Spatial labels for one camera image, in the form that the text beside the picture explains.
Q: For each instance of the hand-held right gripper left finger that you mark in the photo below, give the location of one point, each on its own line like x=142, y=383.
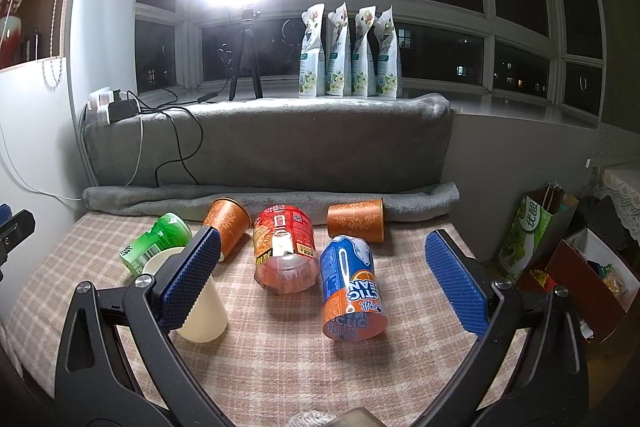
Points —
x=192, y=279

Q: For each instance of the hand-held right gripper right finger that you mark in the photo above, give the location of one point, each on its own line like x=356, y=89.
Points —
x=455, y=287

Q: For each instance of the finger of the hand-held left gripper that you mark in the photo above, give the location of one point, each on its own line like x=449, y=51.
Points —
x=17, y=229

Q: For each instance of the cream plastic cup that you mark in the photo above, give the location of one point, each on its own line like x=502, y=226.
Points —
x=206, y=318

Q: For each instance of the orange patterned paper cup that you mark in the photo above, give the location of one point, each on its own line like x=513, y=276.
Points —
x=355, y=219
x=230, y=222

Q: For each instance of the red clear-lidded cup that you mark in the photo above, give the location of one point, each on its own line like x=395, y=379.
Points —
x=285, y=257

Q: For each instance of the blue and orange cup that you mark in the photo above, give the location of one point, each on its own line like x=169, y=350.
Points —
x=350, y=287

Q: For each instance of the green paper bag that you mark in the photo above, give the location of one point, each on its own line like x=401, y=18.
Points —
x=525, y=237

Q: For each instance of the rolled grey blanket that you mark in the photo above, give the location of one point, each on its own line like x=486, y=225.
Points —
x=150, y=203

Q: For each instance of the checkered beige blanket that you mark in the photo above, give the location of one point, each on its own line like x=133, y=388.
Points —
x=275, y=357

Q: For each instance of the red cardboard box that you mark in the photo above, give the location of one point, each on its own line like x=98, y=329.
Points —
x=575, y=302

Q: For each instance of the white power strip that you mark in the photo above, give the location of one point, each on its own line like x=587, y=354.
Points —
x=100, y=104

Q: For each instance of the black charger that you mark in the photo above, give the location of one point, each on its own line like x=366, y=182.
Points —
x=122, y=109

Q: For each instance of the grey fleece cushion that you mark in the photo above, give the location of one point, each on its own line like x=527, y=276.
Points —
x=300, y=147

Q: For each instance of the grey knit cloth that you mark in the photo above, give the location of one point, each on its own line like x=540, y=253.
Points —
x=312, y=419

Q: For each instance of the lace cloth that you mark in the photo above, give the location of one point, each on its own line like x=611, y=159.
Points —
x=620, y=192

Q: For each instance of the red and white vase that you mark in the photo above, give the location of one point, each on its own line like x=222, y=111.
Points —
x=10, y=32

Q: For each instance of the white green stand-up pouch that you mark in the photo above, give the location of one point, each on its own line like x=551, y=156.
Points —
x=362, y=62
x=311, y=57
x=337, y=62
x=387, y=62

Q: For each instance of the black tripod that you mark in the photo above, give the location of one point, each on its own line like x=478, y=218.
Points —
x=246, y=27

